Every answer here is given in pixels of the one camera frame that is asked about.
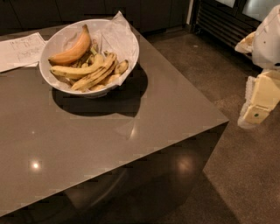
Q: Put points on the printed paper sheet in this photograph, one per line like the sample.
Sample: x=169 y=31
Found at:
x=20 y=52

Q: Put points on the small banana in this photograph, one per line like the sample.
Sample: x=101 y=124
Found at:
x=121 y=67
x=109 y=79
x=97 y=87

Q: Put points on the small banana at bottom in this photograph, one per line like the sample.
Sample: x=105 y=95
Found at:
x=97 y=87

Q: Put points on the long yellow banana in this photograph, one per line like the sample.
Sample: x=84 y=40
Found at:
x=75 y=72

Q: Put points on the small banana at right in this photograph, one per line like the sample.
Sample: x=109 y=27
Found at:
x=121 y=67

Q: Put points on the large orange-yellow banana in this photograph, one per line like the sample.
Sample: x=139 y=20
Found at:
x=78 y=49

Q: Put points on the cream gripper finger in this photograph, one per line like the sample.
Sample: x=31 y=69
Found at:
x=246 y=44
x=261 y=97

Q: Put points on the spotted yellow banana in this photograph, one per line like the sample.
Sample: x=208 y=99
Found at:
x=93 y=78

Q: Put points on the white bowl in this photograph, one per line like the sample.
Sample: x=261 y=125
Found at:
x=113 y=35

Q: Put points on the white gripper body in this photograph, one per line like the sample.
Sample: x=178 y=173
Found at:
x=268 y=44

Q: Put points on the small banana lower middle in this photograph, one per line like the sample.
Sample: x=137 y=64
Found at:
x=109 y=79

